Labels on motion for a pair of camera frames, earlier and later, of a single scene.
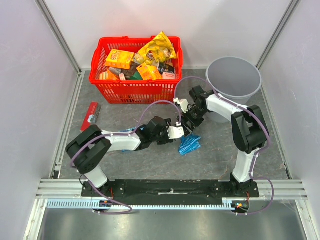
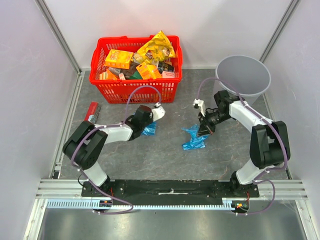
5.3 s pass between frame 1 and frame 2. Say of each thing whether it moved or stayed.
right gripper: moved
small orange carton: stayed
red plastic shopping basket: stayed
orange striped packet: stayed
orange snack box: stayed
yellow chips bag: stayed
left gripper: moved
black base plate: stayed
